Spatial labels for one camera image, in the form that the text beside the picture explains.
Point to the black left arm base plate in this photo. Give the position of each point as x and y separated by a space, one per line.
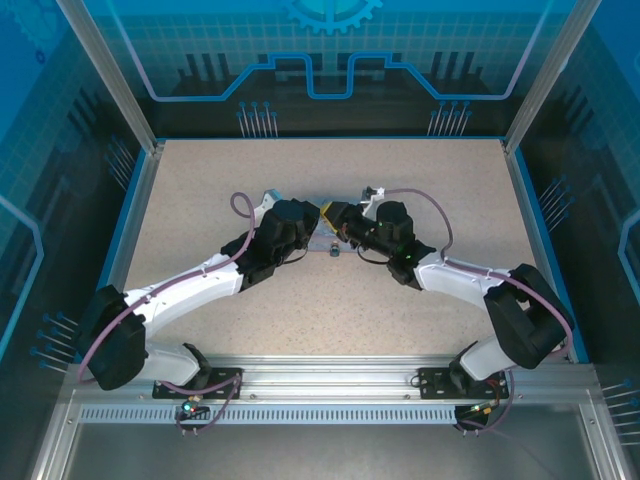
170 387

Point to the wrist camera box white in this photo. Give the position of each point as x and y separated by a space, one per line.
375 197
265 204

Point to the pale blue cartoon tin box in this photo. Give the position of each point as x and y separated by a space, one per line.
322 239

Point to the aluminium side rail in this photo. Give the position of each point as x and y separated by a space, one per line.
537 240
125 225

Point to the small circuit board with LED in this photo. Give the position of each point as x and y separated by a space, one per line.
190 407
480 410

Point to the grey metal front tray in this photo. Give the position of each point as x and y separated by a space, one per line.
325 450

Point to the aluminium front rail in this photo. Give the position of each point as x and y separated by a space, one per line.
325 375

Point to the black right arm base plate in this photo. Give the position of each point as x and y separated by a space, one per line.
430 382

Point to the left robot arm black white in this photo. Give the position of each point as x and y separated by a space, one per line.
200 282

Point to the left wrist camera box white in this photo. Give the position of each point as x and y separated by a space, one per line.
265 204

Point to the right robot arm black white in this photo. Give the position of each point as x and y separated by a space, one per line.
450 282

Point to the aluminium frame post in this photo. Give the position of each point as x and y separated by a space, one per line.
542 75
115 75

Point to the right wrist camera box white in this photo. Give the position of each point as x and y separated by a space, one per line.
375 197

